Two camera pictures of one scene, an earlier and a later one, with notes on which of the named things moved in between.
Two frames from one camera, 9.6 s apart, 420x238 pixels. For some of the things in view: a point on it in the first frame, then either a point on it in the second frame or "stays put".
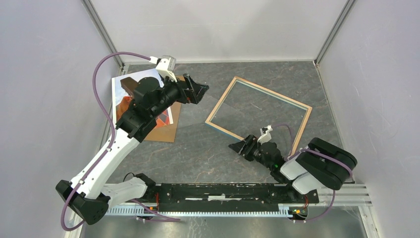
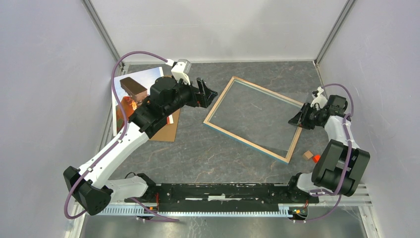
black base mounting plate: (227, 197) stays put
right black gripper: (250, 141) -> (308, 108)
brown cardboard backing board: (167, 133) stays put
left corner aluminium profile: (103, 31) stays put
